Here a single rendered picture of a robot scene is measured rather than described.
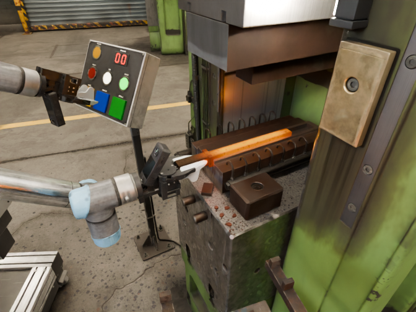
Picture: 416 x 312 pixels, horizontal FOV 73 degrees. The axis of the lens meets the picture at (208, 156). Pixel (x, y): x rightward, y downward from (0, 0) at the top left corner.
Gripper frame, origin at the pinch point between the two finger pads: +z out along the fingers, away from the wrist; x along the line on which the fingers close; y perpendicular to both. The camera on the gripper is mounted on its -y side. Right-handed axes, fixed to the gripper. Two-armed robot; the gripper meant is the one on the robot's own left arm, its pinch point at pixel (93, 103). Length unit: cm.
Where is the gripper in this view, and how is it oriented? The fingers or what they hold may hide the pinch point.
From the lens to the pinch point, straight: 106.9
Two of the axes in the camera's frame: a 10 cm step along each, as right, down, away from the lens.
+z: 5.2, 0.1, 8.6
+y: 3.0, -9.4, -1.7
